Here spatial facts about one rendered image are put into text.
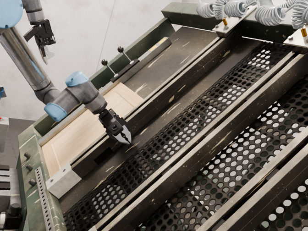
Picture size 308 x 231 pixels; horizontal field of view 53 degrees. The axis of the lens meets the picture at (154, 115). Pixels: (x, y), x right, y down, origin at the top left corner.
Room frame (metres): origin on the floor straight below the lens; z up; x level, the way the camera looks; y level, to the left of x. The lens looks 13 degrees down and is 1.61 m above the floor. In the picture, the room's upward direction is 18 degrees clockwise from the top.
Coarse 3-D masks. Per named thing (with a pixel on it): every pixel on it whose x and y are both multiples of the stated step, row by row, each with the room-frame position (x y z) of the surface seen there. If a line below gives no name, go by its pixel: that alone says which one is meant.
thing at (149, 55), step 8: (160, 40) 1.88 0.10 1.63; (168, 40) 1.86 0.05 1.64; (160, 48) 1.84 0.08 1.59; (144, 56) 1.81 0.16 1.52; (152, 56) 1.82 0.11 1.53; (136, 64) 1.78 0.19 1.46; (144, 64) 1.80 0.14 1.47; (128, 72) 1.76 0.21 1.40; (120, 80) 1.74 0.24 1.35; (104, 88) 1.72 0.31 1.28; (72, 112) 1.68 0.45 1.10; (80, 112) 1.65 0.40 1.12; (64, 120) 1.65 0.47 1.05; (72, 120) 1.64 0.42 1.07; (56, 128) 1.61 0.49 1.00; (48, 136) 1.59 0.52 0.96; (40, 144) 1.57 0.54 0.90
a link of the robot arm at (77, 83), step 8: (80, 72) 1.10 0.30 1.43; (72, 80) 1.07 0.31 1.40; (80, 80) 1.08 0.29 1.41; (88, 80) 1.11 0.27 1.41; (72, 88) 1.07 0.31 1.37; (80, 88) 1.08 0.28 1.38; (88, 88) 1.10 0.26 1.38; (80, 96) 1.08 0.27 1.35; (88, 96) 1.10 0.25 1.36; (96, 96) 1.11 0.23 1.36
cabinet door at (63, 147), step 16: (112, 96) 1.65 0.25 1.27; (128, 96) 1.55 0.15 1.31; (64, 128) 1.61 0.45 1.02; (80, 128) 1.53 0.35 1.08; (96, 128) 1.45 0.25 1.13; (48, 144) 1.55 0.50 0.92; (64, 144) 1.47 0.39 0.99; (80, 144) 1.40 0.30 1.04; (48, 160) 1.41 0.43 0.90; (64, 160) 1.35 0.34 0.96
